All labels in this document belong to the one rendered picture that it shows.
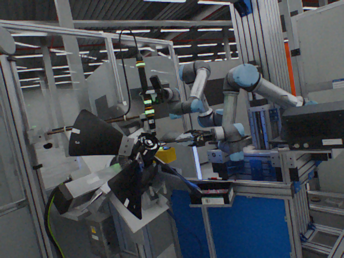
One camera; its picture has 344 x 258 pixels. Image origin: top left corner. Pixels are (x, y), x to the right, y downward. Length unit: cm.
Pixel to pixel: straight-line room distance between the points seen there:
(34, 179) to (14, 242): 39
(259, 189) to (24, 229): 137
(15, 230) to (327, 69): 274
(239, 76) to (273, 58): 61
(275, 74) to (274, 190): 81
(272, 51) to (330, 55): 96
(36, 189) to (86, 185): 48
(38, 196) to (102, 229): 40
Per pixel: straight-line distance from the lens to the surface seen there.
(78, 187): 113
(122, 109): 142
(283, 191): 145
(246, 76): 132
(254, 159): 178
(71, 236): 190
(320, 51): 276
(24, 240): 177
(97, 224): 147
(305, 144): 130
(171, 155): 175
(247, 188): 152
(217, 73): 556
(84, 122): 118
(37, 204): 159
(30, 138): 151
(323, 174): 293
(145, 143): 118
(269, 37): 189
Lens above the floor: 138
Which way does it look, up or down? 5 degrees down
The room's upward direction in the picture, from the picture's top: 11 degrees counter-clockwise
